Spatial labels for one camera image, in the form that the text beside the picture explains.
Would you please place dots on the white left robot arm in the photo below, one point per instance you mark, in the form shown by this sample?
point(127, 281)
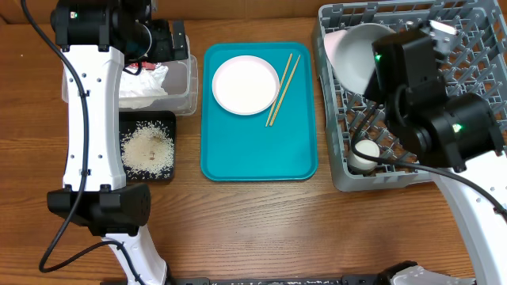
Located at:
point(96, 41)

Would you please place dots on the red snack wrapper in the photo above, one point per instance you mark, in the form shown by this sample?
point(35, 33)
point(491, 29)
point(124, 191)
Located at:
point(145, 66)

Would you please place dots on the clear plastic bin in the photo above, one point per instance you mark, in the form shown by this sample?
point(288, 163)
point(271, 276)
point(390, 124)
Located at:
point(181, 82)

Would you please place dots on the pink round plate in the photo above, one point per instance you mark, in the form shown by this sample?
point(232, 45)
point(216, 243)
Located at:
point(245, 85)

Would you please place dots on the black plastic tray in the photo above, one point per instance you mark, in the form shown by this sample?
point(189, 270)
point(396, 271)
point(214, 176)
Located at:
point(128, 119)

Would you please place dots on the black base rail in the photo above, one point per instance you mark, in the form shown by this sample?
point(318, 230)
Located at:
point(407, 272)

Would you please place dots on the white rice pile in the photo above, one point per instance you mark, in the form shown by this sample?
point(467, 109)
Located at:
point(147, 151)

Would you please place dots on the pink small bowl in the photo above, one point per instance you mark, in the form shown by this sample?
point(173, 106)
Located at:
point(331, 42)

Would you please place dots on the teal plastic tray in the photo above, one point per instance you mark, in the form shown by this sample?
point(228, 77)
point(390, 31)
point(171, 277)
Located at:
point(243, 148)

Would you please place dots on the grey-green bowl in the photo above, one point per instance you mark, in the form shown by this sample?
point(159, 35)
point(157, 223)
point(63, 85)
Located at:
point(353, 60)

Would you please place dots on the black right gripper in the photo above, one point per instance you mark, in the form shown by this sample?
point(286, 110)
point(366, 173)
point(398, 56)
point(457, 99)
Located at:
point(375, 93)

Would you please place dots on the grey dishwasher rack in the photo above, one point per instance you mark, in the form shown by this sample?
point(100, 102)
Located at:
point(477, 64)

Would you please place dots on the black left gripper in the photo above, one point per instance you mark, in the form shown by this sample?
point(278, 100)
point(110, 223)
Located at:
point(165, 51)

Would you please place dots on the white napkin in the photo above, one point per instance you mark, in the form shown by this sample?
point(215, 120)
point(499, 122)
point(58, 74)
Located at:
point(140, 91)

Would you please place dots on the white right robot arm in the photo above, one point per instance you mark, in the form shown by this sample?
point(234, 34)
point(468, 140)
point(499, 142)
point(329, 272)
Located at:
point(457, 139)

